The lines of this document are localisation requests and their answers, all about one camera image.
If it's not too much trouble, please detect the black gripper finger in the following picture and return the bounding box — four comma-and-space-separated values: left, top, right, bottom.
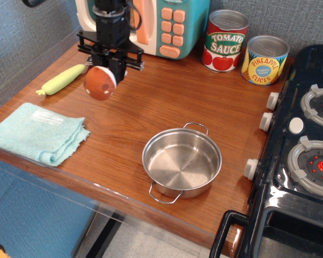
91, 53, 109, 68
109, 58, 126, 85

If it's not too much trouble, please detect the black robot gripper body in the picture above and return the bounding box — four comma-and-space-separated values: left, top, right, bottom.
76, 6, 144, 70

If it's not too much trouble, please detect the brown plush mushroom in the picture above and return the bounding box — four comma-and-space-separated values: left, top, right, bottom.
83, 66, 117, 101

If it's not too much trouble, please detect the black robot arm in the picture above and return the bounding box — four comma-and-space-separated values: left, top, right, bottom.
76, 1, 144, 83

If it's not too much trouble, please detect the stainless steel pot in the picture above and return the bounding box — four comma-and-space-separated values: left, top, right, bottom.
142, 122, 222, 204

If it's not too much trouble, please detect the teal toy microwave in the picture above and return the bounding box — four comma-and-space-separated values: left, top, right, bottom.
74, 0, 211, 60

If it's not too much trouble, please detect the light blue folded cloth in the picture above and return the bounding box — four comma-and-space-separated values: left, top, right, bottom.
0, 103, 90, 167

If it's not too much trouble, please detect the tomato sauce can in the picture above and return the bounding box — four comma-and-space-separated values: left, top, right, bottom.
202, 9, 249, 72

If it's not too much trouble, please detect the pineapple slices can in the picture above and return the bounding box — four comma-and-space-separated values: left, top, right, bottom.
241, 35, 290, 85

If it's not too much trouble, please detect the black toy stove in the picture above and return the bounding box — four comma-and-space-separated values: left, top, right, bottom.
210, 45, 323, 257

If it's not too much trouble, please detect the spoon with green handle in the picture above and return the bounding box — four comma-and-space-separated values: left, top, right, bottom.
36, 55, 92, 96

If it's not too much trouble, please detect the black braided cable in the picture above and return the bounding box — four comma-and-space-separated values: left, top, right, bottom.
21, 0, 48, 8

